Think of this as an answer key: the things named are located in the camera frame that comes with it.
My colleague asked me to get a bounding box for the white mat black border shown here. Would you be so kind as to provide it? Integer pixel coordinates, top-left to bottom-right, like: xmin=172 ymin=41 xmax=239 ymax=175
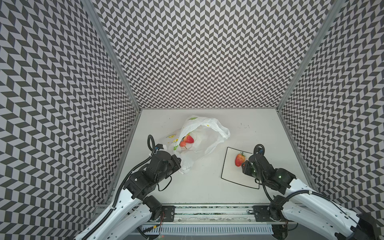
xmin=221 ymin=147 xmax=260 ymax=190

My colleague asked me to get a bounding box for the left aluminium corner post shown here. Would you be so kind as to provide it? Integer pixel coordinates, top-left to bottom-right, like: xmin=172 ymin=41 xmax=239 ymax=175
xmin=81 ymin=0 xmax=141 ymax=112

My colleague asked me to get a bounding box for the aluminium corner post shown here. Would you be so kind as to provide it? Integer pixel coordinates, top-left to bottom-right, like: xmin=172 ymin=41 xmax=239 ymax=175
xmin=81 ymin=0 xmax=141 ymax=112
xmin=277 ymin=0 xmax=345 ymax=113

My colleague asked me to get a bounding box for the red fake strawberry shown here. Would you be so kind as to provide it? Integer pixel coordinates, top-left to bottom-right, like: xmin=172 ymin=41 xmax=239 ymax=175
xmin=183 ymin=135 xmax=194 ymax=144
xmin=235 ymin=152 xmax=247 ymax=167

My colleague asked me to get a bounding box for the right aluminium corner post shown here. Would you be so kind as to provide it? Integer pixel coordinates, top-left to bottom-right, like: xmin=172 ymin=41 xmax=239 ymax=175
xmin=277 ymin=0 xmax=345 ymax=113

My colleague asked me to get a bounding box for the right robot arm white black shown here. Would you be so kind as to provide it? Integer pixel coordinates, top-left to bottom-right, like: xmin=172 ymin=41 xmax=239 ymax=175
xmin=241 ymin=151 xmax=380 ymax=240

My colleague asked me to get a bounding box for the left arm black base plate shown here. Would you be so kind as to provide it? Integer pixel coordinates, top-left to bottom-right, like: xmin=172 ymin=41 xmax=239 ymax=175
xmin=150 ymin=205 xmax=176 ymax=223

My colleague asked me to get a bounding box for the white plastic bag lemon print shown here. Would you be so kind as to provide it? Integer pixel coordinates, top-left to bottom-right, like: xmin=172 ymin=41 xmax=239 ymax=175
xmin=159 ymin=116 xmax=231 ymax=174

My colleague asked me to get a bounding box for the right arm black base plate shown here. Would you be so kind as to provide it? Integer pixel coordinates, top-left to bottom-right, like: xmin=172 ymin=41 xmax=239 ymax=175
xmin=248 ymin=205 xmax=293 ymax=224

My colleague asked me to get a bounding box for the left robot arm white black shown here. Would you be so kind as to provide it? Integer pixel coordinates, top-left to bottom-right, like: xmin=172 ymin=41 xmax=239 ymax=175
xmin=75 ymin=135 xmax=182 ymax=240

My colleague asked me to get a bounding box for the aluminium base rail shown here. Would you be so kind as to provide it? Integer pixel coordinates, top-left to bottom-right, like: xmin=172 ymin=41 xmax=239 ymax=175
xmin=92 ymin=203 xmax=340 ymax=225

